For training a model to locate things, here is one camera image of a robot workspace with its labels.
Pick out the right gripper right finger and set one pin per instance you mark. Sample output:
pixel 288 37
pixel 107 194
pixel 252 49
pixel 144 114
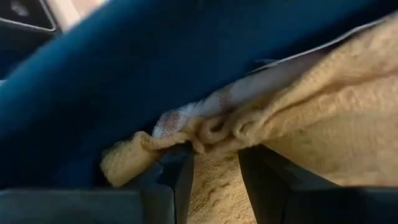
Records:
pixel 267 183

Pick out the mustard yellow towel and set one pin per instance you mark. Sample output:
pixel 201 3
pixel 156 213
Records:
pixel 326 124

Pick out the white red-checked towel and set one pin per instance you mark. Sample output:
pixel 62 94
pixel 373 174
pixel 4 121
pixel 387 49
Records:
pixel 248 90

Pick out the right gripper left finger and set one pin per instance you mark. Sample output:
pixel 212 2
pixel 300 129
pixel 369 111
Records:
pixel 177 183

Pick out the navy and white fabric bin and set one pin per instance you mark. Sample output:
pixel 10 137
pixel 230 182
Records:
pixel 124 77

